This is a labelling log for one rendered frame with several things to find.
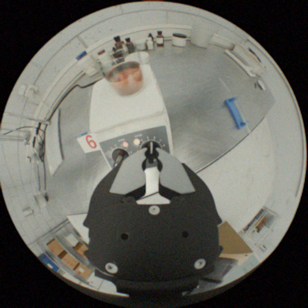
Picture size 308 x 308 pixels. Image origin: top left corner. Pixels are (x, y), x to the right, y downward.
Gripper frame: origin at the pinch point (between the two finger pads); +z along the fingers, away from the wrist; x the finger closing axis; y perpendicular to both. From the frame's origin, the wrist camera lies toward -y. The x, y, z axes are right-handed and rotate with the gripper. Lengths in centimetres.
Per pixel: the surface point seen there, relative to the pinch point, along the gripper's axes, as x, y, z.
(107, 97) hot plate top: -7.2, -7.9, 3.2
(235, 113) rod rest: 24.7, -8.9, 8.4
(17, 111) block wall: -82, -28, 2
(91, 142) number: -14.8, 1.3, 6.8
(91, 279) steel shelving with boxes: -114, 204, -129
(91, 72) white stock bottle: -25.0, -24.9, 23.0
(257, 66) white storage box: 78, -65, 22
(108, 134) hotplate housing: -7.1, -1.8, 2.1
